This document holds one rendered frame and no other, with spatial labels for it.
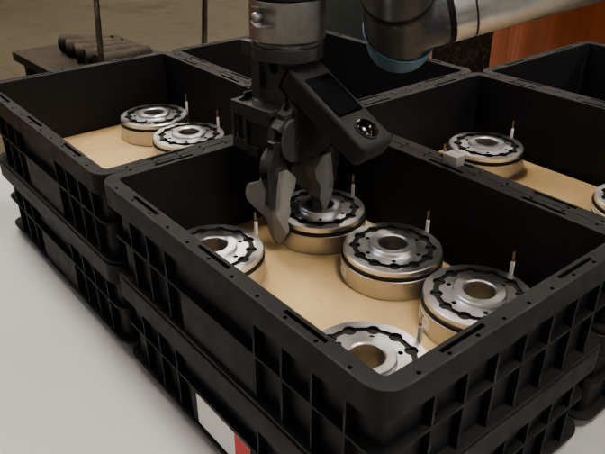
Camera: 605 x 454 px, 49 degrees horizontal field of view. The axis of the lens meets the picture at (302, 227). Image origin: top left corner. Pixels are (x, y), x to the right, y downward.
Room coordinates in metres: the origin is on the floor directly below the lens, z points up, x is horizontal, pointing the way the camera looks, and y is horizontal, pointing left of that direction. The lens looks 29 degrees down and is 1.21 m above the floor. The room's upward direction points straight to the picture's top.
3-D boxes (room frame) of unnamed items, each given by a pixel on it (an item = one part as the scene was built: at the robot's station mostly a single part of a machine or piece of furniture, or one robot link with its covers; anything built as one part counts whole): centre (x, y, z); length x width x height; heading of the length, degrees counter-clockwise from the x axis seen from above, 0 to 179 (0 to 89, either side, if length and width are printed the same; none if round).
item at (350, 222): (0.67, -0.02, 0.86); 0.10 x 0.10 x 0.01
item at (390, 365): (0.40, -0.05, 0.86); 0.05 x 0.05 x 0.01
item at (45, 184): (0.85, 0.21, 0.87); 0.40 x 0.30 x 0.11; 39
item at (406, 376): (0.54, -0.04, 0.92); 0.40 x 0.30 x 0.02; 39
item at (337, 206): (0.67, -0.02, 0.86); 0.05 x 0.05 x 0.01
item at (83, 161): (0.85, 0.21, 0.92); 0.40 x 0.30 x 0.02; 39
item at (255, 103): (0.66, 0.02, 0.99); 0.09 x 0.08 x 0.12; 44
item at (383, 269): (0.58, -0.09, 0.86); 0.10 x 0.10 x 0.01
